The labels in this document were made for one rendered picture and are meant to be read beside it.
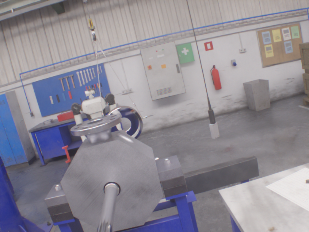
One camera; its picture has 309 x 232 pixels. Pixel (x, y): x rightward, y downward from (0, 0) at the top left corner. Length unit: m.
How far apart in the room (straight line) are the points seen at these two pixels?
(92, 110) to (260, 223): 2.47
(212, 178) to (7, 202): 2.26
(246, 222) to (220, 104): 5.68
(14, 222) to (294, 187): 2.81
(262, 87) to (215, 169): 4.84
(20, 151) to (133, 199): 5.70
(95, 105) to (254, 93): 4.09
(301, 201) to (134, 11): 5.85
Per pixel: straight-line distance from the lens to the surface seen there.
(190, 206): 1.94
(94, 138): 1.35
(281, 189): 1.52
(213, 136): 2.32
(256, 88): 6.47
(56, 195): 1.50
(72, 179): 1.41
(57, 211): 1.53
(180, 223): 1.55
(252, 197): 1.48
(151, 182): 1.38
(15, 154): 7.05
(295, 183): 1.57
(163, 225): 1.54
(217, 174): 1.87
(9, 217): 3.34
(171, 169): 1.37
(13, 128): 6.87
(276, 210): 1.37
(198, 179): 1.85
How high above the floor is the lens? 1.64
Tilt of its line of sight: 13 degrees down
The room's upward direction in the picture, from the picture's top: 13 degrees counter-clockwise
